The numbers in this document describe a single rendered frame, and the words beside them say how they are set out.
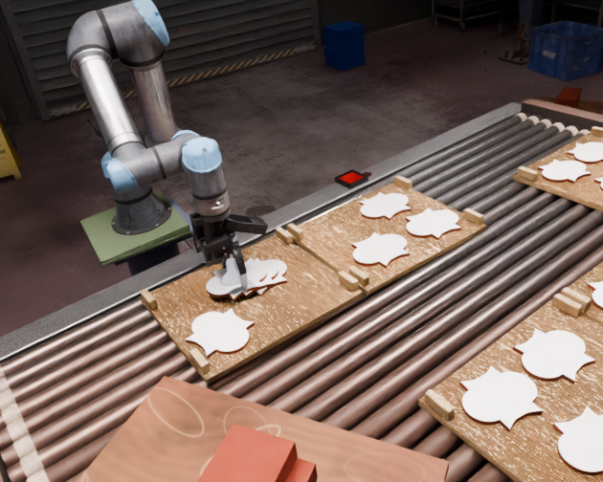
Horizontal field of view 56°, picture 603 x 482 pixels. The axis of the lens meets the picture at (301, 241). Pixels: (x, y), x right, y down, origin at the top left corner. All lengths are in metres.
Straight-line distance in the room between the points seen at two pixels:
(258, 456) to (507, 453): 0.57
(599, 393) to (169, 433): 0.74
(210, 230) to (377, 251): 0.43
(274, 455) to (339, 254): 0.94
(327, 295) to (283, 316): 0.12
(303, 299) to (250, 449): 0.78
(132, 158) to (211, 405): 0.55
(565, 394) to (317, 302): 0.53
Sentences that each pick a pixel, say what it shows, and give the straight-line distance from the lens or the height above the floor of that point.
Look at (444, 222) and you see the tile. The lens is 1.54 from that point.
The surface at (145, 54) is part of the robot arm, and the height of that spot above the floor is 1.42.
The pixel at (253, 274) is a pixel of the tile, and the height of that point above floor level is 0.97.
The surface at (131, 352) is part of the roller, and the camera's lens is 1.32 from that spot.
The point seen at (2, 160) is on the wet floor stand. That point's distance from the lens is 4.82.
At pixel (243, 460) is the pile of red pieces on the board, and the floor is 1.32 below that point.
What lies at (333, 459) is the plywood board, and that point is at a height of 1.04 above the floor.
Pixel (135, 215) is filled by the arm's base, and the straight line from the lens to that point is 1.77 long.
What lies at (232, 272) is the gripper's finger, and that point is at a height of 1.02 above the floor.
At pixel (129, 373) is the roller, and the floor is 0.91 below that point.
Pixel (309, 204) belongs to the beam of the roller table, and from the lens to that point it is 1.71.
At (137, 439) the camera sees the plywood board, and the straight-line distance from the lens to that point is 0.98.
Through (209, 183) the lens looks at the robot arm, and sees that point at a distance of 1.18.
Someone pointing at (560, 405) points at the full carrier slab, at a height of 0.94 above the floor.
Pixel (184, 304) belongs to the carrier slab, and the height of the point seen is 0.94.
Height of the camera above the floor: 1.76
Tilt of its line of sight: 33 degrees down
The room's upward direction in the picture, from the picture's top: 7 degrees counter-clockwise
